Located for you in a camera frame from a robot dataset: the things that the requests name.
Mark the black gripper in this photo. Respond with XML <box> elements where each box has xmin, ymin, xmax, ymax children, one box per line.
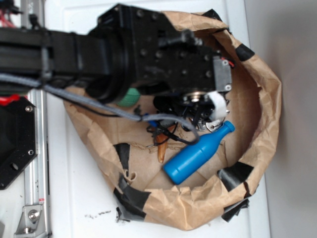
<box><xmin>98</xmin><ymin>4</ymin><xmax>227</xmax><ymax>119</ymax></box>

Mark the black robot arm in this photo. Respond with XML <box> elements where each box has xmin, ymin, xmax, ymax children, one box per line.
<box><xmin>0</xmin><ymin>4</ymin><xmax>232</xmax><ymax>120</ymax></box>

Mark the bunch of metal keys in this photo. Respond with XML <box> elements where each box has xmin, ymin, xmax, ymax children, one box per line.
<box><xmin>196</xmin><ymin>119</ymin><xmax>222</xmax><ymax>132</ymax></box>

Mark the blue plastic bottle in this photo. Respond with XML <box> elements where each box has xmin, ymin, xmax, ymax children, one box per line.
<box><xmin>163</xmin><ymin>121</ymin><xmax>235</xmax><ymax>185</ymax></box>

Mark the green foam ball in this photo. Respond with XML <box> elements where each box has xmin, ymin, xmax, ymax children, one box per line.
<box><xmin>117</xmin><ymin>88</ymin><xmax>141</xmax><ymax>107</ymax></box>

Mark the crumpled brown paper bag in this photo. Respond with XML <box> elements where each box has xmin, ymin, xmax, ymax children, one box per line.
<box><xmin>65</xmin><ymin>11</ymin><xmax>282</xmax><ymax>231</ymax></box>

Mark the grey sleeved cable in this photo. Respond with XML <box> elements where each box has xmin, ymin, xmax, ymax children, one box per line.
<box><xmin>0</xmin><ymin>73</ymin><xmax>200</xmax><ymax>146</ymax></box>

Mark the aluminium extrusion rail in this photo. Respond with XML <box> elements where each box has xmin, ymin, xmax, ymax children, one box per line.
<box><xmin>13</xmin><ymin>0</ymin><xmax>53</xmax><ymax>238</ymax></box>

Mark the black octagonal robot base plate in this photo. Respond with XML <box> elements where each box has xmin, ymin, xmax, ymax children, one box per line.
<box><xmin>0</xmin><ymin>97</ymin><xmax>37</xmax><ymax>190</ymax></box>

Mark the metal corner bracket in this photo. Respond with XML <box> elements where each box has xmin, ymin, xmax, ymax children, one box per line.
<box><xmin>14</xmin><ymin>204</ymin><xmax>46</xmax><ymax>238</ymax></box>

